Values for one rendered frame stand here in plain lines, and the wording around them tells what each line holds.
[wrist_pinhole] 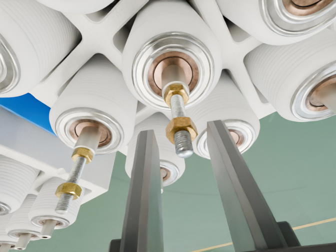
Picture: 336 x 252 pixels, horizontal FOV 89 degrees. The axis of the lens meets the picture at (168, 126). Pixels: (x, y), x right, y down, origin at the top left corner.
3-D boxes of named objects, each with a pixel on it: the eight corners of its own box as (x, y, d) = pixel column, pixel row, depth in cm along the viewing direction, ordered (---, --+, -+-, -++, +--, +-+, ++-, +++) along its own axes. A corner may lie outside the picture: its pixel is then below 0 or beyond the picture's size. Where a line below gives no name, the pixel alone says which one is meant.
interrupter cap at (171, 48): (148, 114, 19) (147, 118, 19) (117, 45, 14) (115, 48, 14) (216, 97, 18) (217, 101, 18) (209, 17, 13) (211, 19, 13)
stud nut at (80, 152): (82, 145, 17) (79, 151, 17) (96, 153, 18) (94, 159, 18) (70, 153, 18) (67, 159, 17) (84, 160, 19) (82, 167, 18)
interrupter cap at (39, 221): (25, 220, 37) (23, 224, 37) (42, 210, 34) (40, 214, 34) (59, 228, 42) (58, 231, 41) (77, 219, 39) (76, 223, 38)
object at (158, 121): (150, 126, 45) (147, 193, 31) (126, 100, 39) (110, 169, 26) (182, 110, 42) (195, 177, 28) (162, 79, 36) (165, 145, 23)
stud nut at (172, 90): (164, 103, 14) (164, 109, 14) (163, 85, 13) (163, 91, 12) (187, 102, 14) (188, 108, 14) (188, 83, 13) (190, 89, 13)
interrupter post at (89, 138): (90, 120, 19) (80, 142, 17) (107, 132, 21) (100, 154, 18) (77, 130, 20) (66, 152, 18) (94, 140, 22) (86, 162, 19)
